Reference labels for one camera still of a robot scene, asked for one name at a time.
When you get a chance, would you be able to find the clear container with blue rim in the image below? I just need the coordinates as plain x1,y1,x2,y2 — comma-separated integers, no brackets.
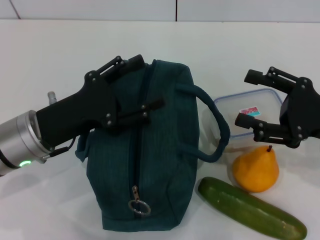
213,87,285,139

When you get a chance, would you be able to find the dark teal fabric bag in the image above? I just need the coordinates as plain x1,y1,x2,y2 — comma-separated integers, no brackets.
74,58,231,232

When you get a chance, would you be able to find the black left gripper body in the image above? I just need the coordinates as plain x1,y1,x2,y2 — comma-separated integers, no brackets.
36,70,123,149

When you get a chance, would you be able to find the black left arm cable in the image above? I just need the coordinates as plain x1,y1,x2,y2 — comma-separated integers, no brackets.
41,136,76,161

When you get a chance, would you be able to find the orange pear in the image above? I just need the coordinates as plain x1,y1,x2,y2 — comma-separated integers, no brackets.
231,145,280,193

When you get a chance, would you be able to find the green cucumber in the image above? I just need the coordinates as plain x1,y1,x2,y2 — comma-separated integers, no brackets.
197,176,308,240

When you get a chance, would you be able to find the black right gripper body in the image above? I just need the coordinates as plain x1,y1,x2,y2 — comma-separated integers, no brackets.
281,76,320,149

